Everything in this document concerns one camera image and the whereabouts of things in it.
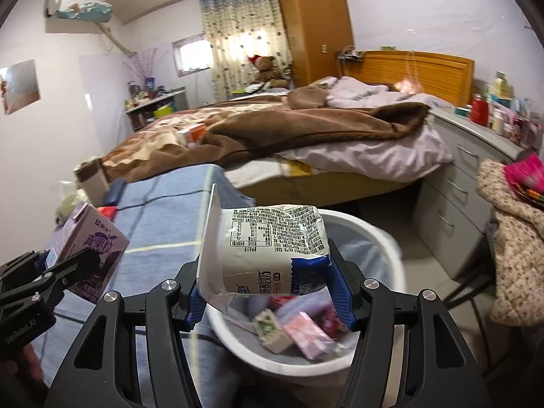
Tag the wall poster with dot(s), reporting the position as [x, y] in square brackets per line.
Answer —
[19, 87]

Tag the row of toiletry bottles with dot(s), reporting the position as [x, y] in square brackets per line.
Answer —
[505, 114]

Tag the decorative branch bundle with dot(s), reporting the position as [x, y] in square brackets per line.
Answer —
[142, 63]

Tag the brown cream patterned blanket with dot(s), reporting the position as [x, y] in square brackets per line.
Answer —
[148, 144]

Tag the orange white box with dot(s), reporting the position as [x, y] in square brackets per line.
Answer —
[196, 134]

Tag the red snack packet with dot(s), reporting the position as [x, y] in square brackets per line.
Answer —
[106, 211]

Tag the white lined waste bin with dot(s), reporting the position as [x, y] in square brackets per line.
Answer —
[382, 242]

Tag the brown teddy bear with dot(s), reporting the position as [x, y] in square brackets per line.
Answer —
[267, 70]

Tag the grey drawer dresser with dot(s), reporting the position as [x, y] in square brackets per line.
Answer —
[459, 187]

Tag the white plastic bag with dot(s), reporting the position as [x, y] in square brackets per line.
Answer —
[70, 210]

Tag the floral quilted cloth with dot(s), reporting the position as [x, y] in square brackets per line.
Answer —
[518, 255]

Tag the pink red carton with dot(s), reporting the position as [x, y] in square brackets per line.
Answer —
[308, 333]

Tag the pale pink quilt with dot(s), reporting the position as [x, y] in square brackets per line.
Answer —
[382, 153]

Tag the wooden bed headboard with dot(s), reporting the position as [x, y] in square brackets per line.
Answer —
[425, 72]

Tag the red bottle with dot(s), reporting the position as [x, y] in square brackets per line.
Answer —
[479, 111]

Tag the cluttered white desk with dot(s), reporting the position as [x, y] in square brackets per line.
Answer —
[153, 108]

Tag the white air conditioner pipe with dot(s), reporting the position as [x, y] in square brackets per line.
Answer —
[117, 42]

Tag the blue striped table cloth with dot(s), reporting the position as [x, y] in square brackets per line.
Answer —
[170, 204]

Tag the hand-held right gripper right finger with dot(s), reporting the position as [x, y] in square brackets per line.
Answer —
[342, 297]

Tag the small beige green carton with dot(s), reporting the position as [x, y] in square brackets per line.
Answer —
[272, 331]

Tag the covered wall air conditioner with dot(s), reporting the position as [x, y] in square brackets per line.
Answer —
[78, 4]

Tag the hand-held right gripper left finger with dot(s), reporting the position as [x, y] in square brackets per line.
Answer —
[193, 310]

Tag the patterned window curtain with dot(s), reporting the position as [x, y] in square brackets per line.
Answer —
[242, 42]

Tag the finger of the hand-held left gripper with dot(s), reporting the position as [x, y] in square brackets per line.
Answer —
[25, 262]
[63, 270]

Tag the wooden bed base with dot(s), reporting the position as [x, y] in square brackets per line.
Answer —
[331, 187]

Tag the wooden wardrobe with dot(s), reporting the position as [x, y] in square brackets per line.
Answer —
[314, 25]

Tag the bright pink cloth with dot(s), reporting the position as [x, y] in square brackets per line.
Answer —
[527, 178]

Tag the small window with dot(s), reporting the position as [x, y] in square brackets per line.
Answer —
[193, 55]

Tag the plain brown fleece blanket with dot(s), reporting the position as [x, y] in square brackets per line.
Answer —
[318, 125]

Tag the purple drink carton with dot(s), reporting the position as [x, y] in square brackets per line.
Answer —
[93, 238]

